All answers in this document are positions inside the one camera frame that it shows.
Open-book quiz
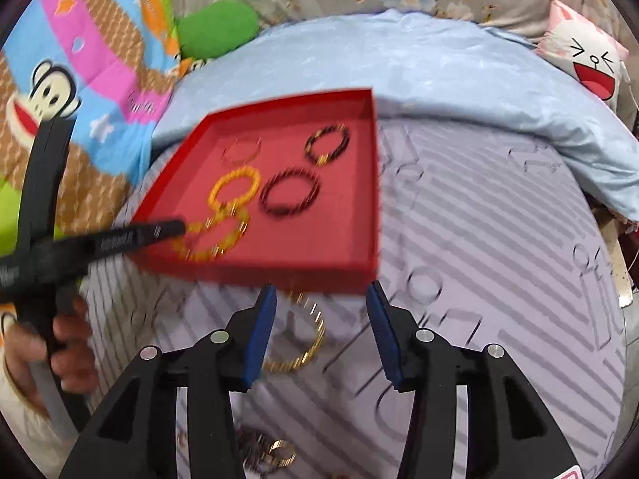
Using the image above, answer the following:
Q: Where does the dark bead necklace bundle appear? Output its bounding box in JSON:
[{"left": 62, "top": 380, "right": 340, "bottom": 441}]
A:
[{"left": 234, "top": 425, "right": 276, "bottom": 475}]

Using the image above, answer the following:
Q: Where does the gold chain bangle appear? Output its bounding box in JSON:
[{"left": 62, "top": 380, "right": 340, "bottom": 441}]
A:
[{"left": 262, "top": 291, "right": 326, "bottom": 374}]

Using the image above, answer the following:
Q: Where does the amber gold bead bracelet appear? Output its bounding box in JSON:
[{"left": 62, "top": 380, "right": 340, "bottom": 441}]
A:
[{"left": 171, "top": 203, "right": 252, "bottom": 264}]

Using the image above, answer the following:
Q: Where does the person's left hand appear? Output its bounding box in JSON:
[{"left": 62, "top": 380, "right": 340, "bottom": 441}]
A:
[{"left": 4, "top": 295, "right": 99, "bottom": 411}]

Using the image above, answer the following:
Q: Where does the lilac striped bed sheet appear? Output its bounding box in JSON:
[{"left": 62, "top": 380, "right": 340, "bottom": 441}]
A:
[{"left": 79, "top": 119, "right": 628, "bottom": 479}]

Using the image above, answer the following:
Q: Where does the monkey cartoon colourful blanket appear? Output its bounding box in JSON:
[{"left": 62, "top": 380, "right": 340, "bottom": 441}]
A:
[{"left": 1, "top": 0, "right": 184, "bottom": 253}]

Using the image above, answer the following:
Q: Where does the thin gold bangle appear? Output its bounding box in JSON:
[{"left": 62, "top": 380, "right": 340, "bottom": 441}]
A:
[{"left": 221, "top": 136, "right": 262, "bottom": 166}]

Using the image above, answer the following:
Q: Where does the red cardboard tray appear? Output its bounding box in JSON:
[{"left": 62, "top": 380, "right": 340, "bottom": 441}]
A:
[{"left": 132, "top": 89, "right": 380, "bottom": 294}]

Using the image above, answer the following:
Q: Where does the green plush cushion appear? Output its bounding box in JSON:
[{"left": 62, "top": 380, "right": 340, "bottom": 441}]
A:
[{"left": 177, "top": 0, "right": 260, "bottom": 59}]

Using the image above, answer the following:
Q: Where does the light blue pillow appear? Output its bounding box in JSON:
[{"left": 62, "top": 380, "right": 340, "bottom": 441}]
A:
[{"left": 152, "top": 10, "right": 638, "bottom": 221}]

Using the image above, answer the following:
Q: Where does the pink bunny face cushion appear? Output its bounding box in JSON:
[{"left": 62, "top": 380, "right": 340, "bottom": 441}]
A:
[{"left": 535, "top": 0, "right": 628, "bottom": 110}]

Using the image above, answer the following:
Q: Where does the yellow bead bracelet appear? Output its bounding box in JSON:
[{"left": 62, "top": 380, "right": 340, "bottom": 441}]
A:
[{"left": 206, "top": 164, "right": 262, "bottom": 213}]

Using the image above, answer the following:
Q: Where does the dark red bead bracelet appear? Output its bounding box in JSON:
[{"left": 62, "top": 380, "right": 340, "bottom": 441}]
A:
[{"left": 258, "top": 166, "right": 323, "bottom": 219}]

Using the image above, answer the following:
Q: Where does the dark bead gold charm bracelet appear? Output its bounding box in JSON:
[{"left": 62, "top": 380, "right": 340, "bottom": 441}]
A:
[{"left": 303, "top": 122, "right": 352, "bottom": 168}]

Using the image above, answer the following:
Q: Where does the white cable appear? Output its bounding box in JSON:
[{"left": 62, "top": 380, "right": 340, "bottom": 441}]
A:
[{"left": 618, "top": 54, "right": 639, "bottom": 126}]

